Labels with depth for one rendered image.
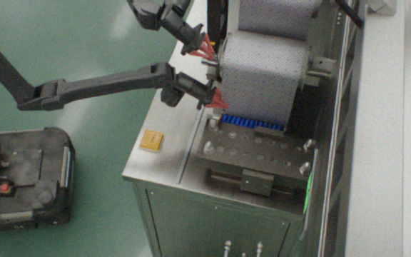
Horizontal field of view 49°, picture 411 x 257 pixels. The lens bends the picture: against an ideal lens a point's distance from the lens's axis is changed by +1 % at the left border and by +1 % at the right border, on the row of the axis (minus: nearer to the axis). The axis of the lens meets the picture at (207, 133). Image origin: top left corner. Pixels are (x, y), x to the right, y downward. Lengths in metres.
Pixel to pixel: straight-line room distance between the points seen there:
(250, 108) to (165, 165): 0.37
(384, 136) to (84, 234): 1.98
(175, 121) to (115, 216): 0.98
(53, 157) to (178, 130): 1.01
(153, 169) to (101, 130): 1.30
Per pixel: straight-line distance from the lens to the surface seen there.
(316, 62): 1.42
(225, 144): 1.51
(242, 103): 1.52
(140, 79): 1.47
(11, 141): 2.69
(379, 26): 1.01
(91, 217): 2.59
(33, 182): 2.48
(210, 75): 1.56
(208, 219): 1.75
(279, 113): 1.53
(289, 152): 1.52
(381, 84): 0.90
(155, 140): 1.66
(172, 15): 1.37
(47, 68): 3.32
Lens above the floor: 2.29
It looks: 55 degrees down
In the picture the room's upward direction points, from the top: straight up
